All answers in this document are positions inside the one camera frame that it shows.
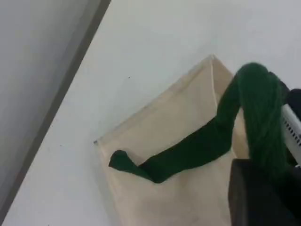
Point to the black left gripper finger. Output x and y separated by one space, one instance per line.
296 195
247 202

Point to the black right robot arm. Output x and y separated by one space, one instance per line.
294 117

